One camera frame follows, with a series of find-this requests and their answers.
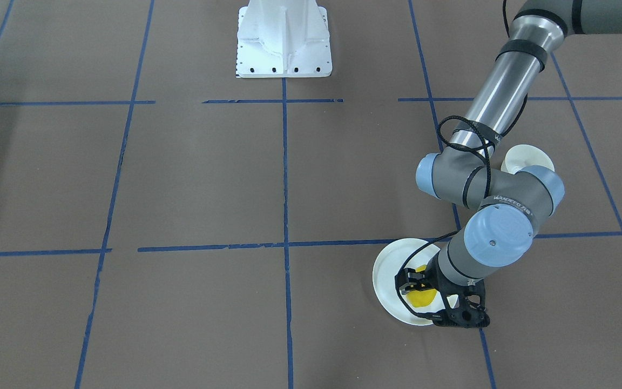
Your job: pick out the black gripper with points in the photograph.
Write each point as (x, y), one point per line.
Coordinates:
(433, 281)

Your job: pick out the yellow lemon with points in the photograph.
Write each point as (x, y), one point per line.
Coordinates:
(420, 299)

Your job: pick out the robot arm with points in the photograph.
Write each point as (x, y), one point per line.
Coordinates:
(511, 203)

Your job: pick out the white plate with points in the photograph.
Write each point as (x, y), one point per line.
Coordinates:
(387, 266)

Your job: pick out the white bowl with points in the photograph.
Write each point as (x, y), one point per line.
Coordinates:
(524, 155)

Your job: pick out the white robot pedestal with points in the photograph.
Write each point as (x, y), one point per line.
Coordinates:
(283, 39)

